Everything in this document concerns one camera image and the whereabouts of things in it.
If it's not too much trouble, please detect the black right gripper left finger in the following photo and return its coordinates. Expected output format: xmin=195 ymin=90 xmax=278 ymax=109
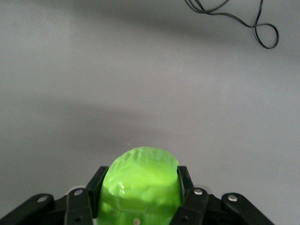
xmin=0 ymin=165 xmax=110 ymax=225

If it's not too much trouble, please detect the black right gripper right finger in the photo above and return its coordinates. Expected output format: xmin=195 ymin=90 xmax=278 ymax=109
xmin=167 ymin=165 xmax=275 ymax=225

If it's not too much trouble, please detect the green apple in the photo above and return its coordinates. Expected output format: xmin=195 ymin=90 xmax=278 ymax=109
xmin=96 ymin=146 xmax=182 ymax=225

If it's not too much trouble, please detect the thin black cable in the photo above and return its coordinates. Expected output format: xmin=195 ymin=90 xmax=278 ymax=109
xmin=184 ymin=0 xmax=279 ymax=50

